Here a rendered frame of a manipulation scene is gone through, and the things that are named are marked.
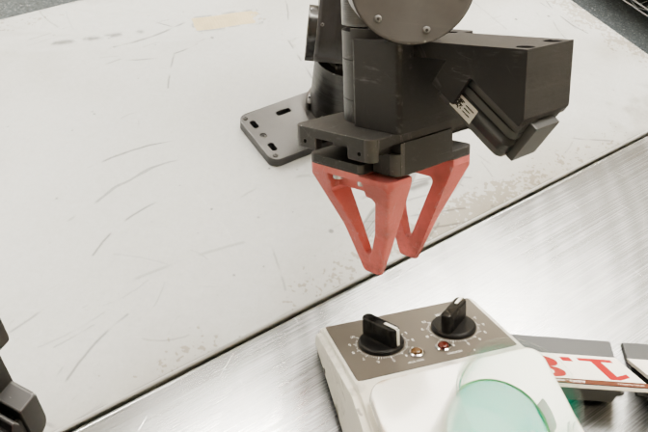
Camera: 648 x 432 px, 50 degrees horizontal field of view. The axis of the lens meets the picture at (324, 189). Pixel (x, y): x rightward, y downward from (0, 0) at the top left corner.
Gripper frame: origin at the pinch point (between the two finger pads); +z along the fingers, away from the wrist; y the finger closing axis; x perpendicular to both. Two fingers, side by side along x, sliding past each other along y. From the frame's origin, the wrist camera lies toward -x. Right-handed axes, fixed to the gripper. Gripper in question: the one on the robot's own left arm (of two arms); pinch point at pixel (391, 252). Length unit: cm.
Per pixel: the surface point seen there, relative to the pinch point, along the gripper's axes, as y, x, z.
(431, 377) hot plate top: -1.8, -4.9, 6.4
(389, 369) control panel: -1.9, -1.4, 7.4
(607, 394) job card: 13.1, -9.4, 13.0
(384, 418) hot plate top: -5.9, -4.6, 7.3
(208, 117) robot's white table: 6.1, 29.9, -3.7
